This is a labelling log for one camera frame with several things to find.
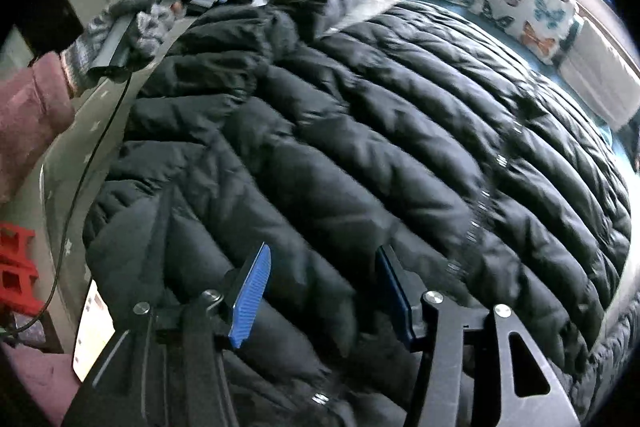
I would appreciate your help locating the black puffer jacket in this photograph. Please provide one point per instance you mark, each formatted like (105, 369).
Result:
(350, 132)

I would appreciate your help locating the red plastic stool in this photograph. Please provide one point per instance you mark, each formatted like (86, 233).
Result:
(17, 267)

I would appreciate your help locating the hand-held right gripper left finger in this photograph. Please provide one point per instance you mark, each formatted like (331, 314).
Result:
(250, 297)

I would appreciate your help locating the white glossy board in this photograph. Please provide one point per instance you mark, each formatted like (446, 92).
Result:
(92, 332)

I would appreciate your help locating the person's left forearm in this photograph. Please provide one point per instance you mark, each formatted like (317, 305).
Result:
(30, 107)

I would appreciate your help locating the white pillow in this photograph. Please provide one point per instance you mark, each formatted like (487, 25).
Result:
(605, 72)

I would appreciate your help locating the person's pink garment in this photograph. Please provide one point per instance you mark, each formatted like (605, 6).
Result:
(35, 382)

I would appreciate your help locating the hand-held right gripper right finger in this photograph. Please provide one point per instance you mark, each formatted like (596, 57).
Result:
(395, 302)

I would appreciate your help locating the person's left hand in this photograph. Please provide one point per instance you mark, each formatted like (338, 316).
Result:
(145, 29)

